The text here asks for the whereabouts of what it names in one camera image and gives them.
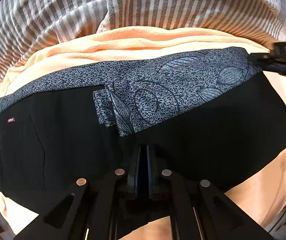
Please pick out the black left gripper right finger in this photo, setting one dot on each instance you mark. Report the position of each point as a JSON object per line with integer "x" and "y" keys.
{"x": 196, "y": 208}

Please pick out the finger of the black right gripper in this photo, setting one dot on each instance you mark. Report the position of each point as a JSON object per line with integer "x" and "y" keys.
{"x": 274, "y": 61}

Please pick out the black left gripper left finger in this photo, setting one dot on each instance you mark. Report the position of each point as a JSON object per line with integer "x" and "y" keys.
{"x": 106, "y": 209}

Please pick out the black pants with patterned lining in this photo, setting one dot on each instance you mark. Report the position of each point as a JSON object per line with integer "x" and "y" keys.
{"x": 209, "y": 114}

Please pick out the orange bed sheet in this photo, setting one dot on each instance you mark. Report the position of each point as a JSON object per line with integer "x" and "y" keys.
{"x": 264, "y": 194}

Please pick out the grey striped duvet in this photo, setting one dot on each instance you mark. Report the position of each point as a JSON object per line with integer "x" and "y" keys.
{"x": 27, "y": 26}

